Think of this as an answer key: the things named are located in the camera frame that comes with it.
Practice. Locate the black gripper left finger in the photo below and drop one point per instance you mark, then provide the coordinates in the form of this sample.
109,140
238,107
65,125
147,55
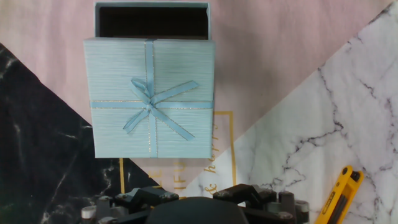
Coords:
143,194

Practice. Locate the yellow folding tool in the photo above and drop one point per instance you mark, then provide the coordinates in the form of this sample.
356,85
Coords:
342,193

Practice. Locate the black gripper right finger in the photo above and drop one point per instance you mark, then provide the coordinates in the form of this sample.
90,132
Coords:
248,194

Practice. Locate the light blue gift box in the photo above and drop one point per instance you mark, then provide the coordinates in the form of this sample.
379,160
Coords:
152,21

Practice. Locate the light blue ribboned casing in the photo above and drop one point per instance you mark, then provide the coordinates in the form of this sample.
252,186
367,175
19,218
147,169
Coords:
118,77

